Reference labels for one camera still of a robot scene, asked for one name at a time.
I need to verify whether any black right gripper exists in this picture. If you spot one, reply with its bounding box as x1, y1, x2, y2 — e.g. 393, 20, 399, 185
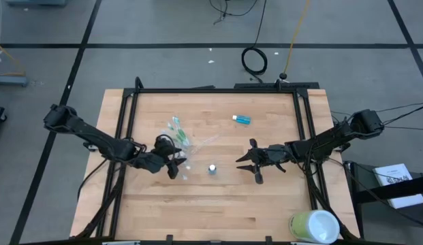
235, 137, 291, 185

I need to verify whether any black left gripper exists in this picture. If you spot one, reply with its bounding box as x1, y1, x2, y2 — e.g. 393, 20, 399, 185
134, 148, 187, 180

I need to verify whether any clear acrylic organizer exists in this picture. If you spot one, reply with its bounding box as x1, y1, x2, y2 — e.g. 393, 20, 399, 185
162, 134, 199, 181

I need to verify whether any clear plastic film strip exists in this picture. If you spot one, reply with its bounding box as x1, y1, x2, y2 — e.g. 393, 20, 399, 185
192, 133, 221, 152

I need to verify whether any green white wipes canister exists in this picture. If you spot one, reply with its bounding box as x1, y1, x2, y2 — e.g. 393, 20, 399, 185
288, 209, 341, 245

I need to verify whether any black power strip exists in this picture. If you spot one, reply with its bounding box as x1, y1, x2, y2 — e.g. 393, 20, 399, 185
234, 81, 320, 91

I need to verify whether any black side stand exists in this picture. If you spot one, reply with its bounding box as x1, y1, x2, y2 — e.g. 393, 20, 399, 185
343, 160, 423, 239

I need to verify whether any white booklet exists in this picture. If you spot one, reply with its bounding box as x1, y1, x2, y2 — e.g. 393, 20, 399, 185
372, 163, 423, 210

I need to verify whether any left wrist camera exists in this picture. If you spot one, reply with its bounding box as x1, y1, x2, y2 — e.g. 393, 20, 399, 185
153, 134, 176, 156

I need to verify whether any black aluminium table frame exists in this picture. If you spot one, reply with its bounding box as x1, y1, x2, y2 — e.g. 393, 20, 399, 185
70, 76, 361, 245

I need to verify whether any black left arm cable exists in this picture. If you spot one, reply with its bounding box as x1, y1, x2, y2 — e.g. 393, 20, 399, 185
76, 135, 144, 200

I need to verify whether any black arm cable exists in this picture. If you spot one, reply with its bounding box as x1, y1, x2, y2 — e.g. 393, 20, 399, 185
330, 101, 423, 132
76, 135, 144, 200

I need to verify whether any black cable with coil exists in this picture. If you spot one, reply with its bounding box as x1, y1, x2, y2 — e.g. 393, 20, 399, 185
240, 0, 269, 77

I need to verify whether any yellow hanging cord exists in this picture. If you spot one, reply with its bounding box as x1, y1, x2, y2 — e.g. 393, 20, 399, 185
279, 0, 311, 80

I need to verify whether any thin black floor cable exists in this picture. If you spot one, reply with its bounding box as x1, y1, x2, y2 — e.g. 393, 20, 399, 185
209, 0, 260, 25

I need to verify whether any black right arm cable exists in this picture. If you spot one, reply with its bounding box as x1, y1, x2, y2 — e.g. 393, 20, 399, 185
330, 101, 423, 132

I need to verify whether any grey floor base plate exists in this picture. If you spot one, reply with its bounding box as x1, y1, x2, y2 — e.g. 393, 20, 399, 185
0, 74, 29, 87

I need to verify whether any thin yellow cable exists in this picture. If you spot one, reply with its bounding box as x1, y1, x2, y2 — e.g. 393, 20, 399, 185
0, 38, 27, 77

